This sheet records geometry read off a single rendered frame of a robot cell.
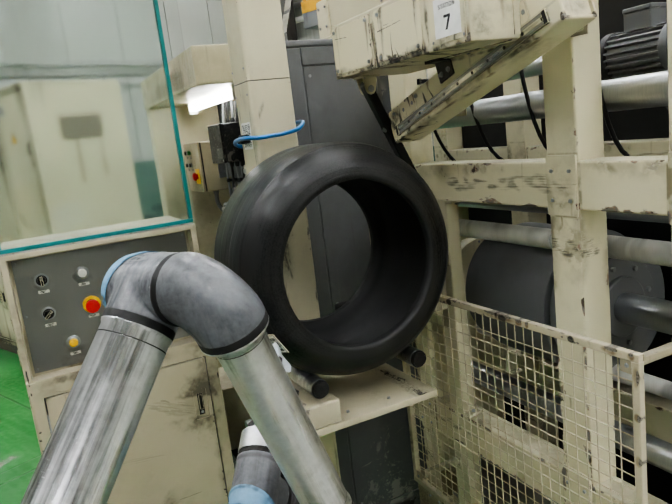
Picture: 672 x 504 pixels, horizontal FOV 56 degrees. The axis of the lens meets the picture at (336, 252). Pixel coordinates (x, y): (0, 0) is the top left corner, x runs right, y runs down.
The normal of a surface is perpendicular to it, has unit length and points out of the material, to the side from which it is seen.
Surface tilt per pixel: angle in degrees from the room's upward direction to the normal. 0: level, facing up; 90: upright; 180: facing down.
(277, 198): 58
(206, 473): 90
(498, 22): 90
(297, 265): 90
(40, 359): 90
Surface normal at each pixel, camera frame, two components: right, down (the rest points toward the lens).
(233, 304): 0.46, -0.25
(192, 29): 0.75, 0.04
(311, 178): 0.35, -0.04
